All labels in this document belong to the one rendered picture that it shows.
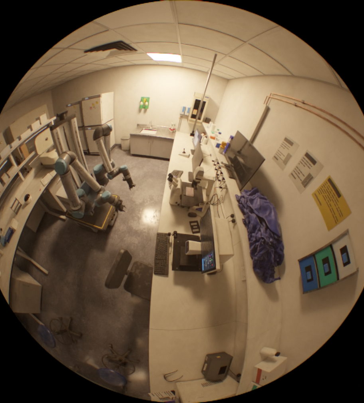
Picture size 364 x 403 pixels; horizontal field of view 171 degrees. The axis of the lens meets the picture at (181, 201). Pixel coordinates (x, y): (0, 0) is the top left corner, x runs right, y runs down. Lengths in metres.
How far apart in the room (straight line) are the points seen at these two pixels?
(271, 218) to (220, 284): 0.82
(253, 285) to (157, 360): 1.15
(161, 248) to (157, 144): 2.73
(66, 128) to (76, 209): 0.88
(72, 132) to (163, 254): 1.65
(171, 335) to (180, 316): 0.23
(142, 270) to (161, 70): 4.09
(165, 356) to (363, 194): 1.87
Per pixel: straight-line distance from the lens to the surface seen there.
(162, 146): 3.39
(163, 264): 1.22
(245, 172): 1.27
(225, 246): 0.85
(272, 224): 1.02
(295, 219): 1.10
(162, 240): 1.28
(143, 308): 2.02
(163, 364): 1.55
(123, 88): 4.01
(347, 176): 1.02
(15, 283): 2.56
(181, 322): 1.30
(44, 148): 2.96
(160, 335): 1.34
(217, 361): 1.46
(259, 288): 1.00
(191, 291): 1.27
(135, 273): 1.51
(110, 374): 1.92
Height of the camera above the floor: 1.97
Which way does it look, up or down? 50 degrees down
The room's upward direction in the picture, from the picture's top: 18 degrees clockwise
